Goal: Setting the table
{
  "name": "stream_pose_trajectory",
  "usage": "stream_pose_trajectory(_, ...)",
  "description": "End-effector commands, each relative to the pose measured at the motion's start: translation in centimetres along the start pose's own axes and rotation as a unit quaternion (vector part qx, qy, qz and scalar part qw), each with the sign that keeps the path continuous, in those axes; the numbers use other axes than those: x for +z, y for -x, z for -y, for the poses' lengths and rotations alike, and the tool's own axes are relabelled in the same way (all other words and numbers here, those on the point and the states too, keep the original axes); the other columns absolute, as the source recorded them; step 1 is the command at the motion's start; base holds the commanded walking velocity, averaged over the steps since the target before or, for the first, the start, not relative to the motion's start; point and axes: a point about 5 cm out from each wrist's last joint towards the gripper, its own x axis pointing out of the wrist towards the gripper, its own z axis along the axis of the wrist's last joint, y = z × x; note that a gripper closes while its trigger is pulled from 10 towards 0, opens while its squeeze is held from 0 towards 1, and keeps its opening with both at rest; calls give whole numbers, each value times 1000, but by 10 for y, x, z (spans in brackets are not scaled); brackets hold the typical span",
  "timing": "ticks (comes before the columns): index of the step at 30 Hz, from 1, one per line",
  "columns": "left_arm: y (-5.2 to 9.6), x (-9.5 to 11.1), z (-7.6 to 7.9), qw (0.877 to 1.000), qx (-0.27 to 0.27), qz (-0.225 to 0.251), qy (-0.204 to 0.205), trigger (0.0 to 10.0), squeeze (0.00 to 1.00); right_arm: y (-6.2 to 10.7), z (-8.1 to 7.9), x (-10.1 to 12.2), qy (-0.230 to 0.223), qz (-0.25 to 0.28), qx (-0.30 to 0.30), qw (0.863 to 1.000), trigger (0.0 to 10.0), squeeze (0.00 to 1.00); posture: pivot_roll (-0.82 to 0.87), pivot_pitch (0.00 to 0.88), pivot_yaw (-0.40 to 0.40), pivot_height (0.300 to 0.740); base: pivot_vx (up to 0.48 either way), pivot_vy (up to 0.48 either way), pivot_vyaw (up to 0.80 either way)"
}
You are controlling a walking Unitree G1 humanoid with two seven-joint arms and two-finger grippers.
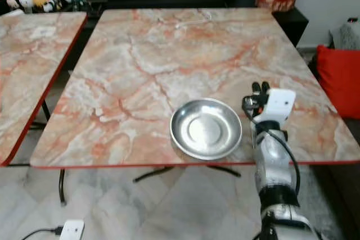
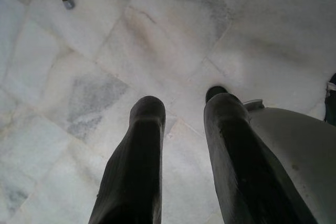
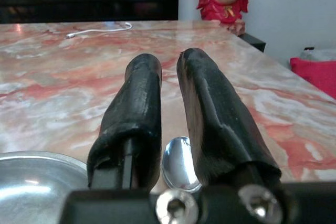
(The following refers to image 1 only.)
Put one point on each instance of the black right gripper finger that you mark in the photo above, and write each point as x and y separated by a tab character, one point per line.
266	90
256	90

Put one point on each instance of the stainless steel spoon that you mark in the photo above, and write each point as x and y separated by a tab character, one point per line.
247	104

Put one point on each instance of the round stainless steel plate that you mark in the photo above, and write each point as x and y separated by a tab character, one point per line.
206	129

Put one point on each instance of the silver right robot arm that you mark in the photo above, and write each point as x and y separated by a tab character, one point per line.
273	167

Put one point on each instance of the red cushion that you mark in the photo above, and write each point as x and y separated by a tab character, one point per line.
339	78

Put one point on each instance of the grey cushion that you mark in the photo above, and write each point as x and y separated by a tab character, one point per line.
349	35

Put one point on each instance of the black and white plush toy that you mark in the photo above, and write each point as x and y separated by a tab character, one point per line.
50	5

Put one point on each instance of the dark figurine cluster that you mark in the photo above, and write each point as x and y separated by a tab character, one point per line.
71	1

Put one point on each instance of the white power adapter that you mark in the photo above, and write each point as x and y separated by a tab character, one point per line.
72	230

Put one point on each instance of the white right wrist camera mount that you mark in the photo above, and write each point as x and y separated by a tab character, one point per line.
278	105

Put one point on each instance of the black metal table frame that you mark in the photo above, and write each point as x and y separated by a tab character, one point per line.
46	111

